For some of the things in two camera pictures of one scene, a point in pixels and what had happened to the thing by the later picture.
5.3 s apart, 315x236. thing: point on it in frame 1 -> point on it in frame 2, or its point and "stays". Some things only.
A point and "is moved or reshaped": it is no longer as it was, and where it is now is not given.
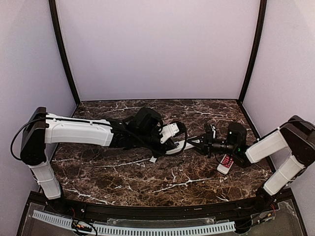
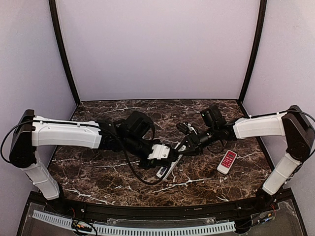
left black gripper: (157, 145) -> (146, 162)
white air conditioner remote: (179, 148) is moved or reshaped
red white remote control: (225, 164) stays
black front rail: (161, 213) stays
